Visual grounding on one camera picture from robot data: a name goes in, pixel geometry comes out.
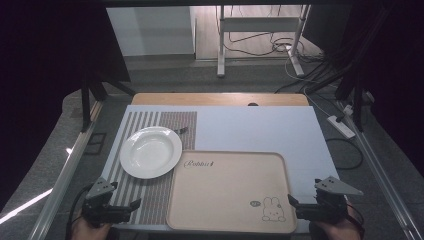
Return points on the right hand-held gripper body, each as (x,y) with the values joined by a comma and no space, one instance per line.
(328,203)

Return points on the white cabinet panel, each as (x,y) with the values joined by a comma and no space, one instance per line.
(150,31)

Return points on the person's right hand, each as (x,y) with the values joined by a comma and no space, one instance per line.
(338,230)

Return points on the beige tray with rabbit print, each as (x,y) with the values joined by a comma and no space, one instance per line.
(230,191)

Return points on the metal fork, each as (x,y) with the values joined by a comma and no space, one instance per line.
(182,129)

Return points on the dark floor hatch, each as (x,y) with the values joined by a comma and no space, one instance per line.
(96,143)

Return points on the black stand leg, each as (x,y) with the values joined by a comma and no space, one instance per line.
(86,103)
(358,106)

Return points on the person's left hand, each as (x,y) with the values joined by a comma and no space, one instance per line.
(88,231)

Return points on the white board table cover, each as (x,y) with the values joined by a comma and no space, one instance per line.
(253,128)

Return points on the aluminium frame rail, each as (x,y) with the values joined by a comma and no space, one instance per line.
(63,176)
(383,180)

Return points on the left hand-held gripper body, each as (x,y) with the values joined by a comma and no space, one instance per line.
(100,208)

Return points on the striped woven placemat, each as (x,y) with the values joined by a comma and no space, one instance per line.
(151,196)

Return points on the white power strip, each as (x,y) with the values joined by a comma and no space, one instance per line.
(340,126)

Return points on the wooden table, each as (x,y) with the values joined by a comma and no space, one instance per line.
(216,99)

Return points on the white metal stand frame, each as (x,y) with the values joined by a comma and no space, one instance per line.
(260,24)

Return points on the white round plate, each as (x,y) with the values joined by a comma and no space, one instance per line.
(150,152)

